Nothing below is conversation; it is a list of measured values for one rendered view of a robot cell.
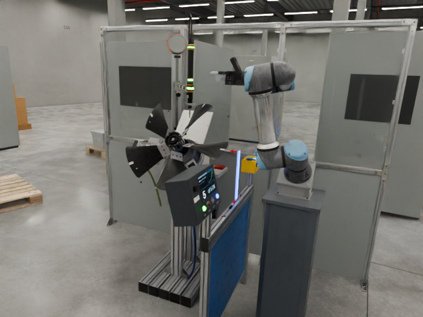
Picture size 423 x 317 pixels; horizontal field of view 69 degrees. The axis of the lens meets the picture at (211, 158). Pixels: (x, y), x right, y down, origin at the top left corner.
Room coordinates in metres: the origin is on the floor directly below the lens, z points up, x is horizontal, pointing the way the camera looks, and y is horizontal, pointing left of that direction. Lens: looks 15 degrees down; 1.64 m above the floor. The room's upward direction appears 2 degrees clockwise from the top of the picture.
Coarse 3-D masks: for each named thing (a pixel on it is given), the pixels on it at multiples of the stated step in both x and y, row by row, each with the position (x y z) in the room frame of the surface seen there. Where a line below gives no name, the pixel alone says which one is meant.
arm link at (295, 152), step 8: (288, 144) 1.54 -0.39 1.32; (296, 144) 1.53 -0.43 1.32; (304, 144) 1.53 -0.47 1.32; (288, 152) 1.50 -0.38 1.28; (296, 152) 1.49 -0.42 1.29; (304, 152) 1.49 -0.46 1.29; (288, 160) 1.51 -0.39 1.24; (296, 160) 1.49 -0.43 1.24; (304, 160) 1.51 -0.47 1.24; (288, 168) 1.58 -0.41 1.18; (296, 168) 1.53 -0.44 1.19; (304, 168) 1.55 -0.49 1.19
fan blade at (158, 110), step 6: (156, 108) 2.25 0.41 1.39; (156, 114) 2.22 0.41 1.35; (162, 114) 2.18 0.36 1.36; (150, 120) 2.25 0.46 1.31; (156, 120) 2.21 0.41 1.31; (162, 120) 2.16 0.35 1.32; (150, 126) 2.25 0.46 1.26; (156, 126) 2.21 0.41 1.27; (162, 126) 2.15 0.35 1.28; (156, 132) 2.21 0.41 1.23; (162, 132) 2.15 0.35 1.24
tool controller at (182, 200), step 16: (176, 176) 1.21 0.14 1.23; (192, 176) 1.15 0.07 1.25; (208, 176) 1.27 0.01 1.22; (176, 192) 1.12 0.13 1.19; (192, 192) 1.11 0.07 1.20; (208, 192) 1.23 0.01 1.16; (176, 208) 1.12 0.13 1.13; (192, 208) 1.09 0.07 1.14; (208, 208) 1.20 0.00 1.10; (176, 224) 1.12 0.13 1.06; (192, 224) 1.09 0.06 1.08
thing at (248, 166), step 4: (248, 156) 2.22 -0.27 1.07; (252, 156) 2.22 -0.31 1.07; (244, 160) 2.10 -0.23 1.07; (248, 160) 2.09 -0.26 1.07; (252, 160) 2.10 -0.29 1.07; (244, 164) 2.10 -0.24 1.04; (248, 164) 2.09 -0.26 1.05; (252, 164) 2.08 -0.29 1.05; (244, 168) 2.10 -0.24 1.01; (248, 168) 2.09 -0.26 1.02; (252, 168) 2.08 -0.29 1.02; (256, 168) 2.11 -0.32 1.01; (248, 172) 2.09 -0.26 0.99; (252, 172) 2.08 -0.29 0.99
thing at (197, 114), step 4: (200, 104) 2.24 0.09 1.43; (208, 104) 2.15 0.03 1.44; (196, 108) 2.25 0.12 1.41; (200, 108) 2.19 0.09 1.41; (204, 108) 2.14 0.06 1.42; (208, 108) 2.11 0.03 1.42; (196, 112) 2.19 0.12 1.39; (200, 112) 2.13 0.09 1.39; (204, 112) 2.09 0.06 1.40; (192, 116) 2.21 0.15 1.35; (196, 116) 2.12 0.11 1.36; (200, 116) 2.08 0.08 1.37; (192, 120) 2.12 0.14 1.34; (188, 124) 2.15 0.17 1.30; (192, 124) 2.07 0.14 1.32
